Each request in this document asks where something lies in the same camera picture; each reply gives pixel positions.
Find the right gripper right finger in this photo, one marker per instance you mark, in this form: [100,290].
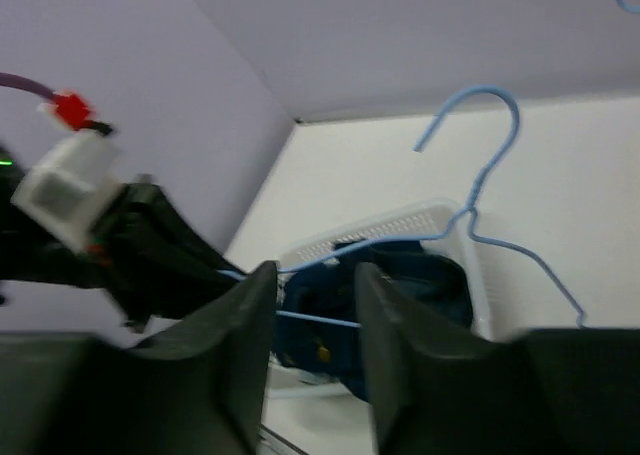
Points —
[459,394]

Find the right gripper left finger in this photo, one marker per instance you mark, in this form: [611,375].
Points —
[205,377]

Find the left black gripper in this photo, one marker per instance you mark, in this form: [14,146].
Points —
[158,265]

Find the dark denim skirt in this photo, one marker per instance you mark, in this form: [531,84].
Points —
[380,300]

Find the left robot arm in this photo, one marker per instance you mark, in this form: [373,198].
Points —
[20,245]

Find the white plastic basket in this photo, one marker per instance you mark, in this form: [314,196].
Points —
[291,383]

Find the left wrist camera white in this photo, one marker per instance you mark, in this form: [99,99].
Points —
[72,186]

